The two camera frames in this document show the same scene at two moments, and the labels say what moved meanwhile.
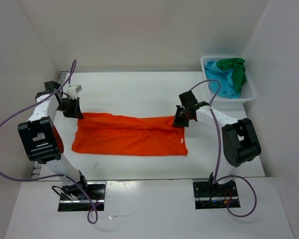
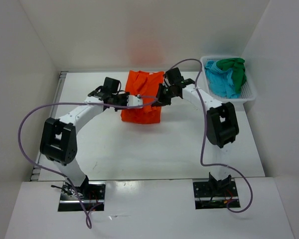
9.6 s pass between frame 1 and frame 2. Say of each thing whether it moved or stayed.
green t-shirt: stayed
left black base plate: stayed
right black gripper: moved
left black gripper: moved
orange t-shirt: moved
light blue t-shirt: stayed
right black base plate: stayed
